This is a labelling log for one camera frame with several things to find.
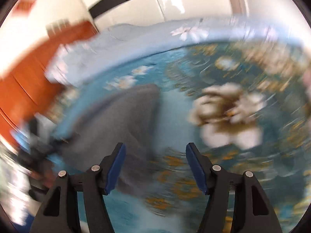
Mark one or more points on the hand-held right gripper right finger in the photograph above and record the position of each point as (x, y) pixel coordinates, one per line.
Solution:
(198, 172)

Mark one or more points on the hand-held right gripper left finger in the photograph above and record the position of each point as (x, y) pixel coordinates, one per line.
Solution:
(114, 172)

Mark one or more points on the grey sweatshirt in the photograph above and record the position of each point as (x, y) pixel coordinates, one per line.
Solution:
(121, 116)

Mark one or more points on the white grey floral blanket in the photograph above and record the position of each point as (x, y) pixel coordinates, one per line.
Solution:
(14, 194)

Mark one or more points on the teal floral bed blanket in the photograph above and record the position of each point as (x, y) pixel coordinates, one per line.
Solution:
(243, 150)

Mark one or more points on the orange wooden headboard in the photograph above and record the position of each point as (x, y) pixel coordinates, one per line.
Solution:
(24, 89)

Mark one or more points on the grey daisy print quilt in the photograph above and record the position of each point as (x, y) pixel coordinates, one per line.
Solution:
(121, 38)

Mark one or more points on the white wardrobe with black stripe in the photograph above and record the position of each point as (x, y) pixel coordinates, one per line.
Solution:
(199, 2)

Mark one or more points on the white wall switch panel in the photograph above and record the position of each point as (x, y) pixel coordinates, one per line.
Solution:
(57, 25)

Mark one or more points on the red wall decoration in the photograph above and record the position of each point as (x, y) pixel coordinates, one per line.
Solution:
(24, 4)

